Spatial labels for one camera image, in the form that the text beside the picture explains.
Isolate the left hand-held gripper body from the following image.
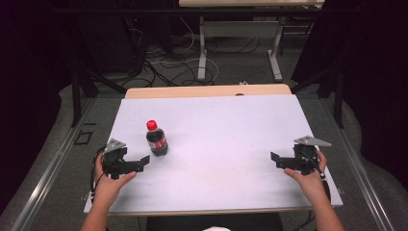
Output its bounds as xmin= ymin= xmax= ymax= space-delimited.
xmin=101 ymin=138 xmax=129 ymax=180

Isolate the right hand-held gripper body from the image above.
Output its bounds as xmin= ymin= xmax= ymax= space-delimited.
xmin=293 ymin=135 xmax=332 ymax=176

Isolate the cola bottle with red cap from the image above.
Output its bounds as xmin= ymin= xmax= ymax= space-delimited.
xmin=145 ymin=119 xmax=168 ymax=157

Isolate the person's right hand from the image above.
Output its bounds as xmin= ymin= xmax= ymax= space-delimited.
xmin=283 ymin=151 xmax=331 ymax=206

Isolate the person's left hand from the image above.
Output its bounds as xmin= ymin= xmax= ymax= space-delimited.
xmin=92 ymin=153 xmax=138 ymax=208

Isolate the white table cover board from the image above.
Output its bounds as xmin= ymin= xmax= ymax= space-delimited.
xmin=84 ymin=94 xmax=344 ymax=216

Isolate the black metal stand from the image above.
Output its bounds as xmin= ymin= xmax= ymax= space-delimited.
xmin=70 ymin=62 xmax=128 ymax=128
xmin=290 ymin=65 xmax=345 ymax=129

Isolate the person's dark clothing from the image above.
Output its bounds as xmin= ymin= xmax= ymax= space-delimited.
xmin=145 ymin=212 xmax=285 ymax=231

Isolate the wooden table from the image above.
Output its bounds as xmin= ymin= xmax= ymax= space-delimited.
xmin=124 ymin=84 xmax=293 ymax=100

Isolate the dark curtain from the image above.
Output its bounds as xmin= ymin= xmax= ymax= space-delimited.
xmin=290 ymin=0 xmax=408 ymax=191
xmin=0 ymin=0 xmax=80 ymax=215

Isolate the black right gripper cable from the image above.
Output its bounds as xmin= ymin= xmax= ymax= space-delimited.
xmin=301 ymin=150 xmax=332 ymax=203

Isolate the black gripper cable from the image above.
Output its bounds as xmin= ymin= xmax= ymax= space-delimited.
xmin=301 ymin=150 xmax=332 ymax=203
xmin=90 ymin=146 xmax=108 ymax=203

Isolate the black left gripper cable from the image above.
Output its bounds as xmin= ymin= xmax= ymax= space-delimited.
xmin=90 ymin=146 xmax=108 ymax=203

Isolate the aluminium floor rail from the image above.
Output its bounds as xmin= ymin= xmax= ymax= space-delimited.
xmin=11 ymin=97 xmax=97 ymax=231
xmin=320 ymin=95 xmax=396 ymax=231

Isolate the bundle of black floor cables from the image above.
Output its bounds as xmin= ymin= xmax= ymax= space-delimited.
xmin=123 ymin=17 xmax=225 ymax=88

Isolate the white floor cable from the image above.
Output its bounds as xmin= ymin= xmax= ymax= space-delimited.
xmin=150 ymin=57 xmax=219 ymax=85

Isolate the black cable under desk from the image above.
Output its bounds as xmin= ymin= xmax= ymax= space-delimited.
xmin=205 ymin=36 xmax=262 ymax=54

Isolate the white hanging cable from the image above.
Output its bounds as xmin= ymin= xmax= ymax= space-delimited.
xmin=178 ymin=15 xmax=195 ymax=51

